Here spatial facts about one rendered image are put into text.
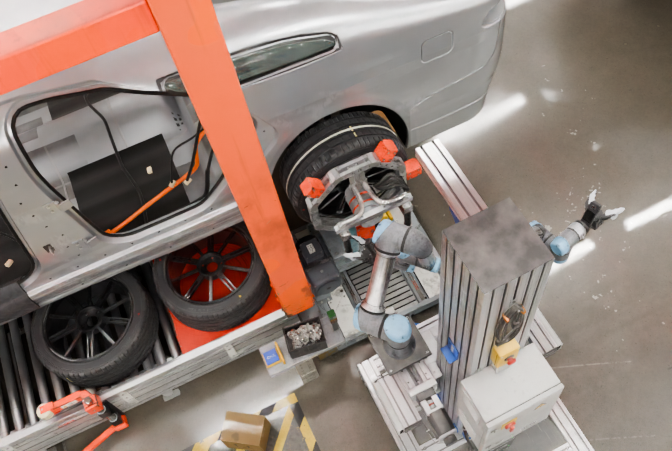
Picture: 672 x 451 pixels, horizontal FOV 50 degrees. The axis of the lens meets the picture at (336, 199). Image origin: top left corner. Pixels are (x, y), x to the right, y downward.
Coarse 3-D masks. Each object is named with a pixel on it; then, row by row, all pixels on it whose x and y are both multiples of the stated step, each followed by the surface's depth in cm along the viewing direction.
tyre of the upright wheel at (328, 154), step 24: (336, 120) 358; (360, 120) 360; (384, 120) 376; (312, 144) 356; (336, 144) 351; (360, 144) 350; (288, 168) 365; (312, 168) 351; (288, 192) 373; (384, 192) 395; (336, 216) 393
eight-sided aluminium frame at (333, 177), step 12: (372, 156) 352; (396, 156) 367; (336, 168) 350; (348, 168) 353; (360, 168) 349; (396, 168) 364; (324, 180) 352; (336, 180) 348; (324, 192) 352; (396, 192) 384; (312, 204) 357; (312, 216) 365; (348, 216) 393; (324, 228) 380
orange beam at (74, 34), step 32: (96, 0) 192; (128, 0) 190; (0, 32) 190; (32, 32) 188; (64, 32) 187; (96, 32) 191; (128, 32) 195; (0, 64) 186; (32, 64) 190; (64, 64) 195
